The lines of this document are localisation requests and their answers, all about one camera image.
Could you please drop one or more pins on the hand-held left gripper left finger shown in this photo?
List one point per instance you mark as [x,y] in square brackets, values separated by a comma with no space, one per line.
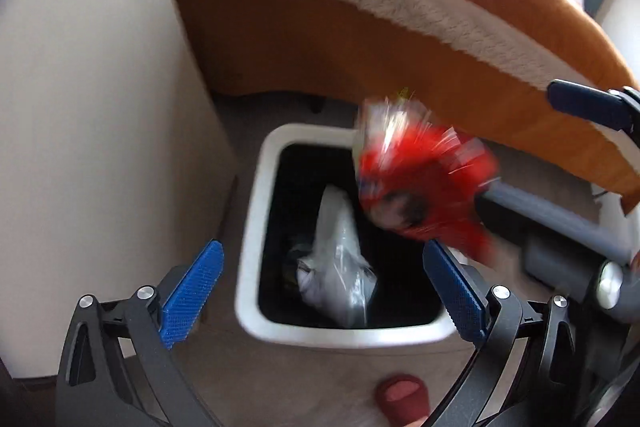
[192,292]

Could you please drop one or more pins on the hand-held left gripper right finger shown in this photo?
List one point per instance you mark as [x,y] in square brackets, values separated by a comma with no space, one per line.
[455,297]

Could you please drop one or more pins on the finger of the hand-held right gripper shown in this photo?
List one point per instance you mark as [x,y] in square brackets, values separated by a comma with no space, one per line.
[550,219]
[580,99]

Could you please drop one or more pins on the white trash bin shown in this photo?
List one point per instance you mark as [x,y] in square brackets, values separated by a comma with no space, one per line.
[300,332]

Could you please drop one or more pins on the red snack packet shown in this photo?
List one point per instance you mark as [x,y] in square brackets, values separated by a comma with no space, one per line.
[425,172]

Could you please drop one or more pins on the red slipper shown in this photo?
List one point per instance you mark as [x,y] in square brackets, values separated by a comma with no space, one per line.
[402,394]

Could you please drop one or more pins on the clear plastic bag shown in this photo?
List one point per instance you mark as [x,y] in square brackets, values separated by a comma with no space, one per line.
[340,267]

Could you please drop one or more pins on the black bin liner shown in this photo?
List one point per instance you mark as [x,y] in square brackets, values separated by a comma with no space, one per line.
[300,177]

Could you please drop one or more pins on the orange bed base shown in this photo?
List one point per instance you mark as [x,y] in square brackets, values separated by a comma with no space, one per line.
[300,52]

